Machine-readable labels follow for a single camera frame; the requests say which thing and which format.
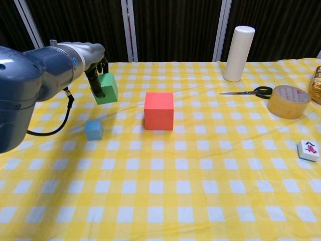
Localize left black-fingered silver robot hand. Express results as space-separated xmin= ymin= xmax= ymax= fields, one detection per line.
xmin=57 ymin=41 xmax=109 ymax=99

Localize green cube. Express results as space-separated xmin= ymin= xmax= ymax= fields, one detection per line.
xmin=93 ymin=72 xmax=118 ymax=105

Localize small blue cube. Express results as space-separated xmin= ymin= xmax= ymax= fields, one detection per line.
xmin=84 ymin=119 xmax=104 ymax=141

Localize yellow checkered tablecloth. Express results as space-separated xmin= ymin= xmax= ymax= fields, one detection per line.
xmin=0 ymin=57 xmax=321 ymax=241

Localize large red cube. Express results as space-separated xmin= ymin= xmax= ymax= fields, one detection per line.
xmin=144 ymin=92 xmax=175 ymax=131

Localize white cylinder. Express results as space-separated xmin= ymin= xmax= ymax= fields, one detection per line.
xmin=223 ymin=26 xmax=256 ymax=82

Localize clear packing tape roll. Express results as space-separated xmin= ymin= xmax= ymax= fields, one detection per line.
xmin=266 ymin=85 xmax=312 ymax=120

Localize gold foil snack package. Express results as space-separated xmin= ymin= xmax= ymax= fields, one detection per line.
xmin=307 ymin=65 xmax=321 ymax=105

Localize mahjong tile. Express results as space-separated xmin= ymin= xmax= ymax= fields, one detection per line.
xmin=296 ymin=140 xmax=321 ymax=163

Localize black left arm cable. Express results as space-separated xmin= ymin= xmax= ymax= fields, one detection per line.
xmin=27 ymin=87 xmax=75 ymax=137

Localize black-handled scissors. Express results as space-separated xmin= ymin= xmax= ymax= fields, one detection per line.
xmin=219 ymin=86 xmax=273 ymax=100

